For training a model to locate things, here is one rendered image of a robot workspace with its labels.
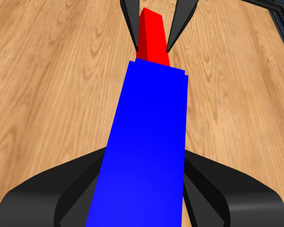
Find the thin red peg bar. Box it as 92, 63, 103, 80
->
135, 7, 170, 67

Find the blue hollow socket block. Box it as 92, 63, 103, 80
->
85, 58, 189, 227

